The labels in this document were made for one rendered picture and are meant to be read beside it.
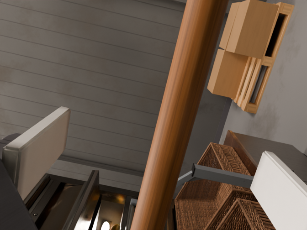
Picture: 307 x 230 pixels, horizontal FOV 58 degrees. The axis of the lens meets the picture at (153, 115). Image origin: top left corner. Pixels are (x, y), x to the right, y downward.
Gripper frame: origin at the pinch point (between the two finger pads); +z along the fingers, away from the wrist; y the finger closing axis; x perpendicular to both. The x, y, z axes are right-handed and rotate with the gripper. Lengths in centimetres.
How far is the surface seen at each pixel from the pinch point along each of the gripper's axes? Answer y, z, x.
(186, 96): 1.1, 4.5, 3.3
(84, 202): -20, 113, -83
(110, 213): -7, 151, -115
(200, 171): 27, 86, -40
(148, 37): -11, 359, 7
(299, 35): 119, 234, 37
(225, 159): 51, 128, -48
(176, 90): 0.3, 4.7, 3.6
